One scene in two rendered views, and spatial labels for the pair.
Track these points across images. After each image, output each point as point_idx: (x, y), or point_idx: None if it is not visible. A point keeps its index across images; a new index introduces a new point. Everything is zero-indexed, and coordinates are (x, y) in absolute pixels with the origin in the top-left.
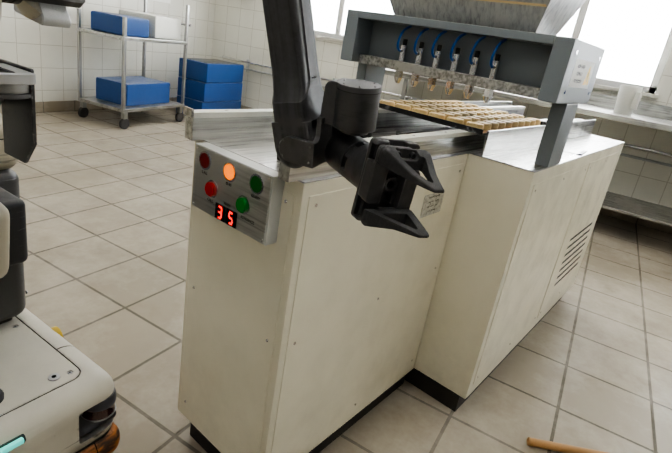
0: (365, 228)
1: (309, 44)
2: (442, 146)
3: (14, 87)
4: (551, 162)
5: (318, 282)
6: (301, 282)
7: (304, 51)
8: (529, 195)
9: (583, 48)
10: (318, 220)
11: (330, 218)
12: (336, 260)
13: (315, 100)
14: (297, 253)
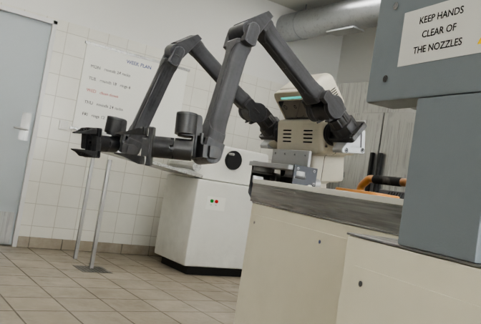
0: (285, 272)
1: (211, 106)
2: (389, 216)
3: (286, 171)
4: (411, 235)
5: (251, 299)
6: (243, 287)
7: (208, 109)
8: (348, 286)
9: None
10: (255, 237)
11: (261, 240)
12: (263, 288)
13: (203, 129)
14: (245, 257)
